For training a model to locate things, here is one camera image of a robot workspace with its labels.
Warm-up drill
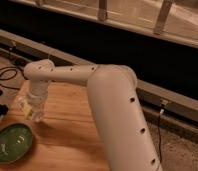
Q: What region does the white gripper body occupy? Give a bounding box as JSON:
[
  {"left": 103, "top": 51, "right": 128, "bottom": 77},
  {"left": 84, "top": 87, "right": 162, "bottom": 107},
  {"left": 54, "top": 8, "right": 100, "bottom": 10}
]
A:
[{"left": 27, "top": 80, "right": 50, "bottom": 104}]

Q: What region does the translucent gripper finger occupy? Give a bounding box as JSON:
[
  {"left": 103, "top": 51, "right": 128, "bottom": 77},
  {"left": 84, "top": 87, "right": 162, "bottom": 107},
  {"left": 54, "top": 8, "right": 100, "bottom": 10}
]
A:
[
  {"left": 24, "top": 100, "right": 33, "bottom": 119},
  {"left": 36, "top": 101, "right": 45, "bottom": 122}
]

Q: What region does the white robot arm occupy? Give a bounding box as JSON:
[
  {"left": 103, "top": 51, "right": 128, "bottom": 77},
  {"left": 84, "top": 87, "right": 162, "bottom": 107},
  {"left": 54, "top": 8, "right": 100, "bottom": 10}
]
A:
[{"left": 24, "top": 59, "right": 163, "bottom": 171}]

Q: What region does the green ceramic bowl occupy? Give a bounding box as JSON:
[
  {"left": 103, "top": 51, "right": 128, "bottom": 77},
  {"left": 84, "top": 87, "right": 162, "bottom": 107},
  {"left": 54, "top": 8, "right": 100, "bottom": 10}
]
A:
[{"left": 0, "top": 123, "right": 33, "bottom": 164}]

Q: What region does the black cable loop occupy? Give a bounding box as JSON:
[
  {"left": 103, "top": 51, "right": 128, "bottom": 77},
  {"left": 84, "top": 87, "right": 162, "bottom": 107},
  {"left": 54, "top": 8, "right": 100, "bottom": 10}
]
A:
[{"left": 0, "top": 65, "right": 28, "bottom": 90}]

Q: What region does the black cable at right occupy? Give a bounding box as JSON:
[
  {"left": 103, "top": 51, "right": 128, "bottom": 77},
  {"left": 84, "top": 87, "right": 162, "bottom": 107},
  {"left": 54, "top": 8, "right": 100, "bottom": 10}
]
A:
[{"left": 157, "top": 103, "right": 168, "bottom": 164}]

